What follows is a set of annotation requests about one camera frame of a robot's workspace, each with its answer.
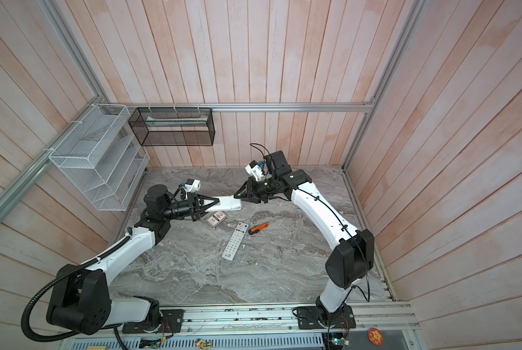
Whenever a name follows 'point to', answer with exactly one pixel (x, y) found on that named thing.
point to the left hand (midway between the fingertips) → (218, 206)
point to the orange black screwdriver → (258, 227)
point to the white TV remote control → (235, 241)
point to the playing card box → (217, 219)
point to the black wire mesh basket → (173, 126)
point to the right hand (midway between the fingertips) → (235, 197)
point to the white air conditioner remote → (226, 203)
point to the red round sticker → (375, 336)
